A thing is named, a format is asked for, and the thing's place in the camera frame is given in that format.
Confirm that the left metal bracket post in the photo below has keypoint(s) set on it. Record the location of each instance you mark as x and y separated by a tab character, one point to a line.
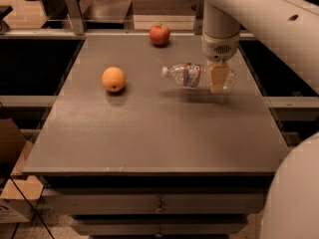
75	16

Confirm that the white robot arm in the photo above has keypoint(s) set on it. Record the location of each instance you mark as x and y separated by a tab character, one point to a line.
289	28

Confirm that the grey drawer cabinet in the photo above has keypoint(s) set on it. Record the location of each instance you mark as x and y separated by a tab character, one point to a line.
109	158

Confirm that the right metal bracket post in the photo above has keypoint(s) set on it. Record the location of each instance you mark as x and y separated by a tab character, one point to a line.
198	20

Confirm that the orange fruit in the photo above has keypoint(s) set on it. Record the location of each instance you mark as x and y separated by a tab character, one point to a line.
113	79

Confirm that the clear plastic water bottle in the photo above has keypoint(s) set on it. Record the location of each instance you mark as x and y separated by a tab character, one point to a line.
195	76

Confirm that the drawer knob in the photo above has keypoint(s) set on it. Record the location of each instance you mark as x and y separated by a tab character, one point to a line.
160	209
159	234

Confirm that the upper drawer knob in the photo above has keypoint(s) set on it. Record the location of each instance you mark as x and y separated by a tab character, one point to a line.
160	209

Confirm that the metal bracket post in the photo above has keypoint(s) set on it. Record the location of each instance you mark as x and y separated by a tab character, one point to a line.
75	16
198	20

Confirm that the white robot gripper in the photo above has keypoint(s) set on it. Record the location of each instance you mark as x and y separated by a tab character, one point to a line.
219	48

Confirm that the red apple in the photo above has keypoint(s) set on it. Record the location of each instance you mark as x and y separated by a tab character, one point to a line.
159	34

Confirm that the lower drawer knob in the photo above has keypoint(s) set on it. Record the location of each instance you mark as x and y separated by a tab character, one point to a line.
159	234

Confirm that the brown cardboard box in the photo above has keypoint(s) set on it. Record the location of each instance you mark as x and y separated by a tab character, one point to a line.
19	193

